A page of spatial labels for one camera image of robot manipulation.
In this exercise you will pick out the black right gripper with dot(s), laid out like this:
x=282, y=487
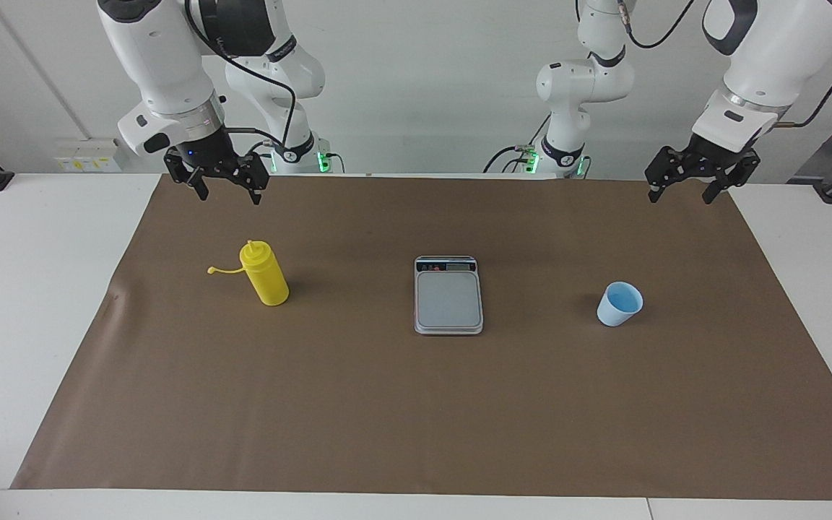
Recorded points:
x=206, y=148

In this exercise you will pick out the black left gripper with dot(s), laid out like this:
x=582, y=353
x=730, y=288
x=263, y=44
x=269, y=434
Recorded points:
x=712, y=155

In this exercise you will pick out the yellow squeeze bottle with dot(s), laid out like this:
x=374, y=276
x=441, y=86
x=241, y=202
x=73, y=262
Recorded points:
x=268, y=278

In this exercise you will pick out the light blue plastic cup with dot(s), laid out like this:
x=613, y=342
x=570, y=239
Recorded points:
x=618, y=307

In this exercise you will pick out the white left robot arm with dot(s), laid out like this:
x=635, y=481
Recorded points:
x=770, y=65

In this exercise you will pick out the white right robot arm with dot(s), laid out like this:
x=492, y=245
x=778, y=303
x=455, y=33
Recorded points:
x=163, y=65

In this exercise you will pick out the silver digital kitchen scale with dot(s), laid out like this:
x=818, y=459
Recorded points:
x=448, y=303

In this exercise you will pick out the brown table mat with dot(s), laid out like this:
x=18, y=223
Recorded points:
x=416, y=419

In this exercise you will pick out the white wall socket panel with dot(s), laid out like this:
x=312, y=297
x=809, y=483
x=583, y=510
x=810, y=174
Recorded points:
x=87, y=155

